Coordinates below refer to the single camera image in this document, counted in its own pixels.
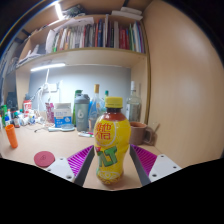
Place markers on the white and blue carton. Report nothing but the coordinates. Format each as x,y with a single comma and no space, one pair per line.
63,115

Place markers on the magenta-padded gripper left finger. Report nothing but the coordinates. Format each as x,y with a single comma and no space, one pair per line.
60,166

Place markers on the red and white can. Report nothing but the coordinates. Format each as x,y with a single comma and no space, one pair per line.
27,107

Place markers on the brown mug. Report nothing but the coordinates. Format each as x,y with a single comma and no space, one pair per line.
137,133

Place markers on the flat round red coaster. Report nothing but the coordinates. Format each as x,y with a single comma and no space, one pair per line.
44,158

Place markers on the grey shaker bottle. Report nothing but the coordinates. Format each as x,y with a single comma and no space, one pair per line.
81,115

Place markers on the magenta pouch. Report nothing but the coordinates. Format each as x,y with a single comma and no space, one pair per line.
49,112

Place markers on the dark jar with green cap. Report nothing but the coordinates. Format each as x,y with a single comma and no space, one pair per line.
16,120

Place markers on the yellow iced tea bottle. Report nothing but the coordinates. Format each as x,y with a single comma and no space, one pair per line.
111,140

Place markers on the green glass bottle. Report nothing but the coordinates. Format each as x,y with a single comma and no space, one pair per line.
78,92

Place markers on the white tube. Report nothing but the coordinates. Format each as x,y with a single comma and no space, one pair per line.
86,134

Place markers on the under-shelf light strip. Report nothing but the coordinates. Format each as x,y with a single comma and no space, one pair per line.
48,67

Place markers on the tall clear glass bottle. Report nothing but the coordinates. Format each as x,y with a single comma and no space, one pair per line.
134,105

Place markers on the ceiling light tube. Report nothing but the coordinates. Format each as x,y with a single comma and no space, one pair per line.
59,10

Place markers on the orange plastic cup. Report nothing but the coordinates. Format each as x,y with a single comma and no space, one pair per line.
12,137

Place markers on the clear bottle with green cap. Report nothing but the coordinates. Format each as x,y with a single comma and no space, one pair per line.
105,96

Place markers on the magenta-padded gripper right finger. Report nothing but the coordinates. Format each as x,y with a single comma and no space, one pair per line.
164,165

